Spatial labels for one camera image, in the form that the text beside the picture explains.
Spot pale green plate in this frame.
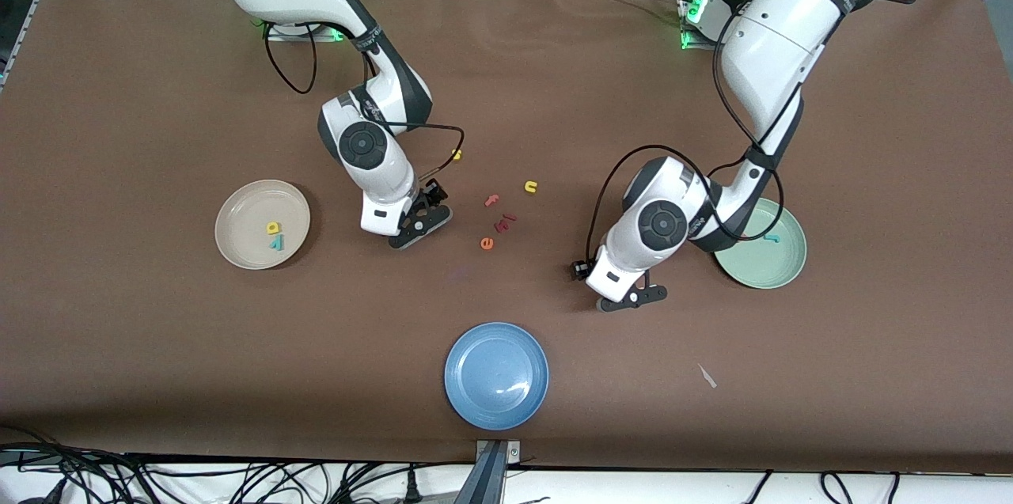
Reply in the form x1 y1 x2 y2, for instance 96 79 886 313
715 198 808 290

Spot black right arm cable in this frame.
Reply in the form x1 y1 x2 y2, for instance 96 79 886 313
264 20 466 182

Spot tangled black floor cables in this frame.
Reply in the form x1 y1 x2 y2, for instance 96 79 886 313
0 426 476 504

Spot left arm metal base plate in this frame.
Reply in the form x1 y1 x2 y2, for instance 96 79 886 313
679 0 717 51

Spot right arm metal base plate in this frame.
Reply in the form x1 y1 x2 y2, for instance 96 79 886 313
263 17 349 42

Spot beige brown plate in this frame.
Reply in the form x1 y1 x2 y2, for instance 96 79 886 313
214 179 312 271

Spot blue plate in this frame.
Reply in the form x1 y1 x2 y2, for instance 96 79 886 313
443 321 550 432

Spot looped black floor cable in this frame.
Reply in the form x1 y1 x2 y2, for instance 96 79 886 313
819 471 857 504

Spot grey metal camera mount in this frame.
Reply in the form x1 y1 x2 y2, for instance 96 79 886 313
455 439 523 504

